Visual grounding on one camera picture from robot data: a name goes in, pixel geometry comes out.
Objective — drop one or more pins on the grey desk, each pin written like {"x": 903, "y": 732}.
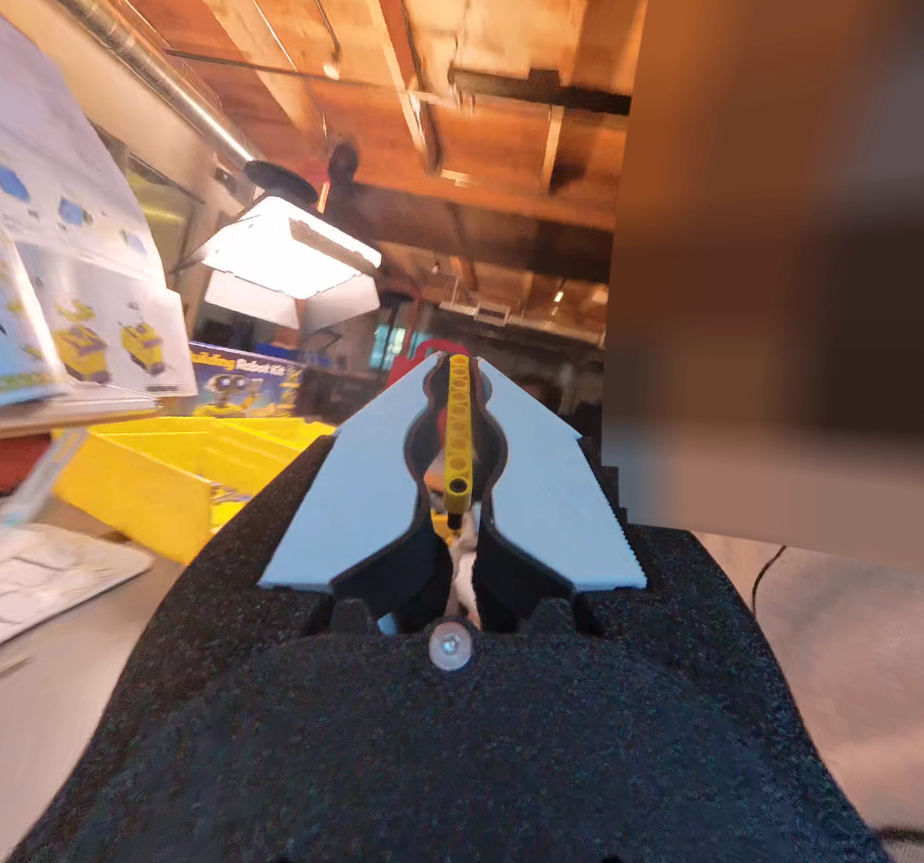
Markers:
{"x": 58, "y": 719}

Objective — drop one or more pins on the metal air duct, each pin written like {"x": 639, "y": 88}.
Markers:
{"x": 144, "y": 62}

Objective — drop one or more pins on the person's grey hoodie torso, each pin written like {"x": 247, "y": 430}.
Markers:
{"x": 852, "y": 661}

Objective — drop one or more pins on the red felt bag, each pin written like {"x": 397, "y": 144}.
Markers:
{"x": 408, "y": 365}

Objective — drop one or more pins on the white sticker sheet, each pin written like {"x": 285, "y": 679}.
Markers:
{"x": 58, "y": 574}

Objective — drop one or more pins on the glowing light panel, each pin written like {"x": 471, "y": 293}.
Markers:
{"x": 274, "y": 250}

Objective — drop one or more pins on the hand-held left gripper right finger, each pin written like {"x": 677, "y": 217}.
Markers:
{"x": 563, "y": 509}

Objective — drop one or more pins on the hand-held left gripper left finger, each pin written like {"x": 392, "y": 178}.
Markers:
{"x": 346, "y": 509}

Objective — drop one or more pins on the yellow plastic bin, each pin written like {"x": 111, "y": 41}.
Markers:
{"x": 238, "y": 444}

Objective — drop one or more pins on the long yellow perforated beam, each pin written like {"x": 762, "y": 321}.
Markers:
{"x": 460, "y": 430}

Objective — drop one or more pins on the dark blue toy box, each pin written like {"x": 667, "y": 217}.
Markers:
{"x": 245, "y": 379}

